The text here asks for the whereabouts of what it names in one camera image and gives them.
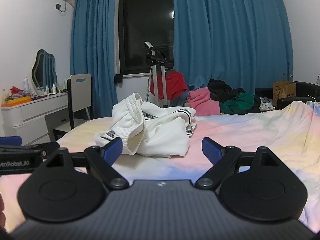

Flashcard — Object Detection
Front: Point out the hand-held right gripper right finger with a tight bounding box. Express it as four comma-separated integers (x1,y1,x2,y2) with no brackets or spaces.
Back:
195,137,282,190

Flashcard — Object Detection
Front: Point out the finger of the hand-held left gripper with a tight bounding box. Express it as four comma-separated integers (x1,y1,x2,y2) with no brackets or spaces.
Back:
0,136,61,156

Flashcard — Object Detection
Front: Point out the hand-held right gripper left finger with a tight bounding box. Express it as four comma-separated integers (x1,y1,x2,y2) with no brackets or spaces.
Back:
45,137,130,190

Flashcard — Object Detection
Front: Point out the white garment with black trim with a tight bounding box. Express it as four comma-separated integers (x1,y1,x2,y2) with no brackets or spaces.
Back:
94,92,197,159

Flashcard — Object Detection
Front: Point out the white dressing table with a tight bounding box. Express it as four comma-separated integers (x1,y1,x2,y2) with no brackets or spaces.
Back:
0,91,72,146

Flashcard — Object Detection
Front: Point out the orange box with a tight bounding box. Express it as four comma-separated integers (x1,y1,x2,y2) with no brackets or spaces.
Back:
1,95,32,106

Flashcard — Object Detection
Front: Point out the pink cloth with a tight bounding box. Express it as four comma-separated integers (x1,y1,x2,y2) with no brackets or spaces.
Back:
186,88,221,117

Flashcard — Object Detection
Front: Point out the bed with pastel sheet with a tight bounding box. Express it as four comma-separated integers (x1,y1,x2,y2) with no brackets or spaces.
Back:
0,101,320,233

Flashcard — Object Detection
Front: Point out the green cloth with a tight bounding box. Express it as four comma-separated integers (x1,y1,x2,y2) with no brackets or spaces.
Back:
220,92,256,114

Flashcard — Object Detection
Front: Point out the black cloth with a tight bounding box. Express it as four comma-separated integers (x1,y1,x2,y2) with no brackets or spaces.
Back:
207,79,247,103

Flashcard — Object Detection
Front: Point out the red cloth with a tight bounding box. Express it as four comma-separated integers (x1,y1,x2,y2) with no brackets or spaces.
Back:
149,71,188,100

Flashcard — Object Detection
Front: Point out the wavy-edged mirror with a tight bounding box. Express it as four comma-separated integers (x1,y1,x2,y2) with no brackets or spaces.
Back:
31,49,58,89

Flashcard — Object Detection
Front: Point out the brown paper bag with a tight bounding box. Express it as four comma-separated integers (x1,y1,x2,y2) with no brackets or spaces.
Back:
272,74,297,99

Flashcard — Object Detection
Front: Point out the black armchair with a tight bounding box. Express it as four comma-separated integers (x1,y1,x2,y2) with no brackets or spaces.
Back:
276,81,320,111

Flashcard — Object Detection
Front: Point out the dark window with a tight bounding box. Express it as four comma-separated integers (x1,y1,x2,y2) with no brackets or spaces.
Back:
117,0,175,75

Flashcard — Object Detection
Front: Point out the beige chair with black frame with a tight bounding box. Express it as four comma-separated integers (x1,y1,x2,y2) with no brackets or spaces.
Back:
52,73,93,141

